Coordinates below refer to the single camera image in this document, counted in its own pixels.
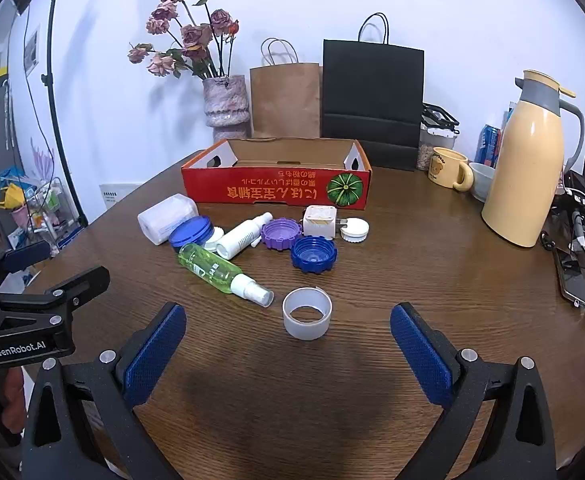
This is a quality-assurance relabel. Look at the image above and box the yellow bear mug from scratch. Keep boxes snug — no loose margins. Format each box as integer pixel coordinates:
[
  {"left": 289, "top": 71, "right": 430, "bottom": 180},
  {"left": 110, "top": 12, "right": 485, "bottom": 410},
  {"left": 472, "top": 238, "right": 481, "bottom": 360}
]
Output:
[{"left": 429, "top": 146, "right": 474, "bottom": 192}]

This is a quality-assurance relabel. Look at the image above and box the black light stand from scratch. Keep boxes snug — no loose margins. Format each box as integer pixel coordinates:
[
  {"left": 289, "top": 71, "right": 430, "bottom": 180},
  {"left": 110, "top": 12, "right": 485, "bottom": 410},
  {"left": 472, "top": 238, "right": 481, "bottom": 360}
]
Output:
[{"left": 10, "top": 0, "right": 90, "bottom": 241}]

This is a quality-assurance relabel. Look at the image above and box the person's left hand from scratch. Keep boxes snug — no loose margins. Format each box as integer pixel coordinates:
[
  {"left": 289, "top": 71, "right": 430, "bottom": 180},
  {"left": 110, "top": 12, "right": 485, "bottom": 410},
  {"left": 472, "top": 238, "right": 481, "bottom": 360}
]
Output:
[{"left": 2, "top": 367, "right": 26, "bottom": 438}]

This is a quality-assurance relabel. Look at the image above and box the brown paper bag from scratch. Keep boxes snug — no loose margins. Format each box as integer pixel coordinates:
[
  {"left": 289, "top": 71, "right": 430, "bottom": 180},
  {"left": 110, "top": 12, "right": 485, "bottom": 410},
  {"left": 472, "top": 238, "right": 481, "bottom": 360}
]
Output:
[{"left": 250, "top": 37, "right": 322, "bottom": 139}]

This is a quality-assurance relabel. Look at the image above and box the dried rose bouquet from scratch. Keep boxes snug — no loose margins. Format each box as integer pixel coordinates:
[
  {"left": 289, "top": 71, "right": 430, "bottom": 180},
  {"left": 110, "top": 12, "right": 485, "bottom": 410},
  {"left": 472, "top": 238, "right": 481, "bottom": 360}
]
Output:
[{"left": 127, "top": 0, "right": 240, "bottom": 81}]

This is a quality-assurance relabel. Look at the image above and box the black paper bag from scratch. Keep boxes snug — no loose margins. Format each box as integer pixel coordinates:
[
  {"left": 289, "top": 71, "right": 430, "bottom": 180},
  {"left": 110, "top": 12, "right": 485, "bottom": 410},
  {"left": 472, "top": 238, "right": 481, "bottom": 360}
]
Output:
[{"left": 321, "top": 12, "right": 425, "bottom": 172}]

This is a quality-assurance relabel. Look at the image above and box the white square jar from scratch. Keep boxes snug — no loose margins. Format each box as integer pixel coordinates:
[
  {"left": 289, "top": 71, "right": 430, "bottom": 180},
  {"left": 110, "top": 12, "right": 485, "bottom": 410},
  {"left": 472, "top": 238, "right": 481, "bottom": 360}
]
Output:
[{"left": 303, "top": 205, "right": 347, "bottom": 240}]

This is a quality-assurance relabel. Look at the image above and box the white spray bottle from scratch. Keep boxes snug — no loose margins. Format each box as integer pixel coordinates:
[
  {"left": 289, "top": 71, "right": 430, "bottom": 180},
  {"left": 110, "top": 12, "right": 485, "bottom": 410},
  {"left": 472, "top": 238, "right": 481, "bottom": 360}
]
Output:
[{"left": 216, "top": 212, "right": 274, "bottom": 261}]

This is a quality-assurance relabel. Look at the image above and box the blue round lid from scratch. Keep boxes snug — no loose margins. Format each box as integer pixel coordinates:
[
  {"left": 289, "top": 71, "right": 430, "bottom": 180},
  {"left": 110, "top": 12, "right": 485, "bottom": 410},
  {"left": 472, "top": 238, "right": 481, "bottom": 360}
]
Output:
[{"left": 168, "top": 216, "right": 216, "bottom": 250}]

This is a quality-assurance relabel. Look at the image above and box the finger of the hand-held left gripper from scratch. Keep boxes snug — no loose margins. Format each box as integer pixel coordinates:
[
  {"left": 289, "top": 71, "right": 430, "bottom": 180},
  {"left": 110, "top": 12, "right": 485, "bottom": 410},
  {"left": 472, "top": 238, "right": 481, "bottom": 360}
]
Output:
[
  {"left": 0, "top": 241, "right": 52, "bottom": 301},
  {"left": 0, "top": 266, "right": 112, "bottom": 333}
]

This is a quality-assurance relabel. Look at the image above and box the yellow thermos jug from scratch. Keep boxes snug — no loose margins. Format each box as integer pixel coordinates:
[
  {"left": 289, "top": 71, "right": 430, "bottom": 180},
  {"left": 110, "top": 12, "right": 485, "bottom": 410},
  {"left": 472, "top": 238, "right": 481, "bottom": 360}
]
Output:
[{"left": 481, "top": 70, "right": 585, "bottom": 248}]

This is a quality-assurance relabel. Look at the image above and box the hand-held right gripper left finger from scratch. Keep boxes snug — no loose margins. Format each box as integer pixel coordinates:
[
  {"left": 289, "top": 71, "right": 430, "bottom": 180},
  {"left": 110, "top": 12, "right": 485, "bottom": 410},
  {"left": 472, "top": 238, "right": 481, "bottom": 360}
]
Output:
[{"left": 20, "top": 302, "right": 188, "bottom": 480}]

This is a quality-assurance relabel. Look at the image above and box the small white cup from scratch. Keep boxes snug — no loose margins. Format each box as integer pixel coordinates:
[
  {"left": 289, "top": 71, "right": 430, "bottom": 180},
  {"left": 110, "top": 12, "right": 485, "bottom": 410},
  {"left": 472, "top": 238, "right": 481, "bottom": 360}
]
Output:
[{"left": 282, "top": 285, "right": 333, "bottom": 342}]

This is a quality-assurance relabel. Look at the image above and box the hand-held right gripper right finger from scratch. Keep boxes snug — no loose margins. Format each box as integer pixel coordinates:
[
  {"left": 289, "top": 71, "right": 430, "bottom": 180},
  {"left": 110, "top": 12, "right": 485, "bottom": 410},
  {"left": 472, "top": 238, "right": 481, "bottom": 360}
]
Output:
[{"left": 390, "top": 302, "right": 558, "bottom": 480}]

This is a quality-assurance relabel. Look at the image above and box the glass jar with clip lid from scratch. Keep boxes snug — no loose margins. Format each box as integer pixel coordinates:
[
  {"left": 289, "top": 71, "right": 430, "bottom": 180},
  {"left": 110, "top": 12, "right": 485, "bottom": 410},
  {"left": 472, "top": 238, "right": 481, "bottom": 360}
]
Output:
[{"left": 417, "top": 102, "right": 461, "bottom": 172}]

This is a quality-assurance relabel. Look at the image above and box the tangle of black cables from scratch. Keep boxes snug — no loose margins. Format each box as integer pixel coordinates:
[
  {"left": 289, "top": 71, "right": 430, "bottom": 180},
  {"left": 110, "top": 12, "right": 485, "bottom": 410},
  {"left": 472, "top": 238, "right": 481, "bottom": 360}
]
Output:
[{"left": 540, "top": 167, "right": 585, "bottom": 291}]

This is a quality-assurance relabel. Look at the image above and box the pink marbled vase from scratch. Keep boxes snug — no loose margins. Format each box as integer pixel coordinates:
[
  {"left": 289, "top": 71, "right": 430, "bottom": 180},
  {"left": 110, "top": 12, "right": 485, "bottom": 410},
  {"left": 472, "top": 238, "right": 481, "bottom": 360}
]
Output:
[{"left": 202, "top": 75, "right": 250, "bottom": 142}]

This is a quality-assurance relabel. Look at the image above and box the blue drink can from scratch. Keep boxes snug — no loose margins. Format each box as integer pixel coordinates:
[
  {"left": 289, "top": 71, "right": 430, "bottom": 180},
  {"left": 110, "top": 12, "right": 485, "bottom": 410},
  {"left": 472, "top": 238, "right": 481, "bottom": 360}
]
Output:
[{"left": 479, "top": 124, "right": 502, "bottom": 168}]

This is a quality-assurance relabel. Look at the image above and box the green spray bottle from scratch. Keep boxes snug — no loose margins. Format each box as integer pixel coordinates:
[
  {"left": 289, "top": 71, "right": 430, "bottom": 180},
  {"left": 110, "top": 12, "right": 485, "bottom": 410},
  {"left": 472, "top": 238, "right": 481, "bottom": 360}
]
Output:
[{"left": 178, "top": 242, "right": 274, "bottom": 308}]

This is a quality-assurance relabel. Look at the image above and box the purple ridged lid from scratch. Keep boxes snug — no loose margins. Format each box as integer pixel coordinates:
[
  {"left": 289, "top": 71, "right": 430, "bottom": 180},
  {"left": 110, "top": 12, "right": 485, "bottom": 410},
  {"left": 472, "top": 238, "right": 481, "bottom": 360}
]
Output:
[{"left": 261, "top": 217, "right": 303, "bottom": 251}]

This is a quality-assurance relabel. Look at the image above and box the cluttered wire shelf rack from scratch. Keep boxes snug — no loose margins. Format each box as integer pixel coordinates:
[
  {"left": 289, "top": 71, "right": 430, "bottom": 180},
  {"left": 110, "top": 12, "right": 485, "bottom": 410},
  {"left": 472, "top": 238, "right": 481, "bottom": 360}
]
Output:
[{"left": 0, "top": 165, "right": 80, "bottom": 261}]

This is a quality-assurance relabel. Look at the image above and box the white ridged lid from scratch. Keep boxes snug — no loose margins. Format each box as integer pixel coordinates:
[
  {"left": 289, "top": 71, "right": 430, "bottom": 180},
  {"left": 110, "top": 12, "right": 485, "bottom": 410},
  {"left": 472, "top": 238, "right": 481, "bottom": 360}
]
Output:
[{"left": 340, "top": 217, "right": 371, "bottom": 243}]

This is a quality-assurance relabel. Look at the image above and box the translucent plastic box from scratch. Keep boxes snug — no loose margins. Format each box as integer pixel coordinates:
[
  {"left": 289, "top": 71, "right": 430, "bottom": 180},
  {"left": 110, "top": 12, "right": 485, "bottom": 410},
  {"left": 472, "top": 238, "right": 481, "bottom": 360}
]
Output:
[{"left": 137, "top": 193, "right": 198, "bottom": 246}]

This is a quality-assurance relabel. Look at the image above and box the red cardboard box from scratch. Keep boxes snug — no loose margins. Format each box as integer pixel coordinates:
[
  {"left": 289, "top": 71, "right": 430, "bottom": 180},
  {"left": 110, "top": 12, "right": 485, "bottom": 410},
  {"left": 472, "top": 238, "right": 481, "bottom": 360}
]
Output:
[{"left": 181, "top": 137, "right": 373, "bottom": 211}]

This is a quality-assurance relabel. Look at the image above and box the black phone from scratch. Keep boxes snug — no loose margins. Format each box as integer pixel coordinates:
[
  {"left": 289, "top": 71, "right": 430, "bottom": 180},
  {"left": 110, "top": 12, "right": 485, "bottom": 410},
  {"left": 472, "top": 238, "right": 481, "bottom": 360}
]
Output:
[{"left": 553, "top": 247, "right": 585, "bottom": 308}]

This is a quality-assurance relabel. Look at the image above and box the blue ridged lid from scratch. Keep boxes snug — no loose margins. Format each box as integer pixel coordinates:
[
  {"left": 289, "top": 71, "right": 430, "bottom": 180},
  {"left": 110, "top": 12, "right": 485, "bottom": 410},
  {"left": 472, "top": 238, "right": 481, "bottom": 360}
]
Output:
[{"left": 291, "top": 235, "right": 336, "bottom": 275}]

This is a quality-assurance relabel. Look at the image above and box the grey cup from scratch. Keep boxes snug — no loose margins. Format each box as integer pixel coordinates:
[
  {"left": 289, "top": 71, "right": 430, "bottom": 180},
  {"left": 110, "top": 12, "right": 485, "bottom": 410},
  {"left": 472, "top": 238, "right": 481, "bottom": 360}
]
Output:
[{"left": 469, "top": 162, "right": 497, "bottom": 203}]

